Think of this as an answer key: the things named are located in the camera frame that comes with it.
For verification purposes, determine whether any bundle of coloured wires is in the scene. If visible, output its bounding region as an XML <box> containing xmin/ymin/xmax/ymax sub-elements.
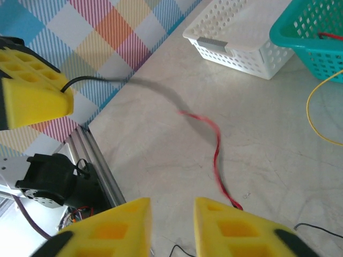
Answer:
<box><xmin>306</xmin><ymin>70</ymin><xmax>343</xmax><ymax>147</ymax></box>

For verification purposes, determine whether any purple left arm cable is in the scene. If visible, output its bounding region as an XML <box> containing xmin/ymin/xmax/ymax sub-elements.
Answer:
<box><xmin>10</xmin><ymin>194</ymin><xmax>53</xmax><ymax>240</ymax></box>

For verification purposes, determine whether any teal perforated plastic basket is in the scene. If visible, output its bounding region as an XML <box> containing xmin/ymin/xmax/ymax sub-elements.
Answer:
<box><xmin>269</xmin><ymin>0</ymin><xmax>343</xmax><ymax>81</ymax></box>

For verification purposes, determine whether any white perforated plastic basket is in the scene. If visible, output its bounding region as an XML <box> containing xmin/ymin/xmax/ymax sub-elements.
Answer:
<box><xmin>182</xmin><ymin>0</ymin><xmax>295</xmax><ymax>80</ymax></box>

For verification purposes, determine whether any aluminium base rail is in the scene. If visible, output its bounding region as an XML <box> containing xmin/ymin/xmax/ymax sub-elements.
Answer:
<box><xmin>63</xmin><ymin>125</ymin><xmax>127</xmax><ymax>212</ymax></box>

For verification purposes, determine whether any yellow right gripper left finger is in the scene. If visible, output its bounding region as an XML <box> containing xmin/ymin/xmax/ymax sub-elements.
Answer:
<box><xmin>34</xmin><ymin>197</ymin><xmax>152</xmax><ymax>257</ymax></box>

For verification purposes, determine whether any thin red cable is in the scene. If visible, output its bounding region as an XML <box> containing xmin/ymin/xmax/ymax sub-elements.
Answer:
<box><xmin>318</xmin><ymin>32</ymin><xmax>343</xmax><ymax>42</ymax></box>
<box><xmin>178</xmin><ymin>110</ymin><xmax>243</xmax><ymax>211</ymax></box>

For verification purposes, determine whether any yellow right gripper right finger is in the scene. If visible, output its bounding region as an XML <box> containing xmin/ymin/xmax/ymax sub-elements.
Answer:
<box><xmin>193</xmin><ymin>197</ymin><xmax>320</xmax><ymax>257</ymax></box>

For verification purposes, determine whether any thin black cable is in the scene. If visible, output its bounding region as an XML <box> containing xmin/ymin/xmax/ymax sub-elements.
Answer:
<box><xmin>170</xmin><ymin>244</ymin><xmax>195</xmax><ymax>257</ymax></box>
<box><xmin>61</xmin><ymin>75</ymin><xmax>186</xmax><ymax>113</ymax></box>
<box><xmin>293</xmin><ymin>223</ymin><xmax>343</xmax><ymax>238</ymax></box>

